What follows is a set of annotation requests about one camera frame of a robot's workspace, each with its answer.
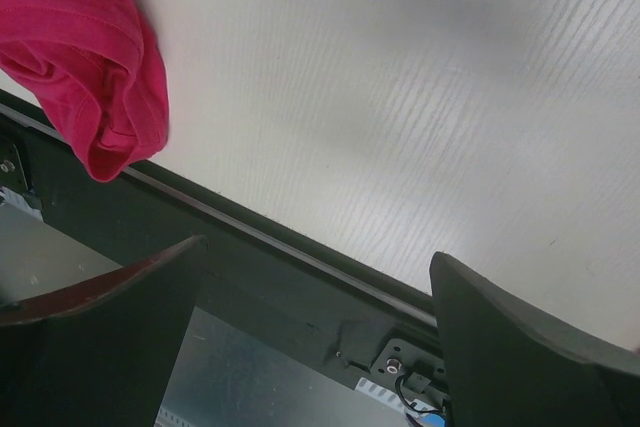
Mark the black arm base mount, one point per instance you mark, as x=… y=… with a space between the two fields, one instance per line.
x=396 y=371

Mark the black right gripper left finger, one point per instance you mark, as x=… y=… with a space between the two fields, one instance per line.
x=100 y=352

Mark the pink t shirt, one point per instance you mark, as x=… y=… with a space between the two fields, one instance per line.
x=95 y=68

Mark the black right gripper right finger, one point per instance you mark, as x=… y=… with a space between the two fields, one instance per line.
x=508 y=363

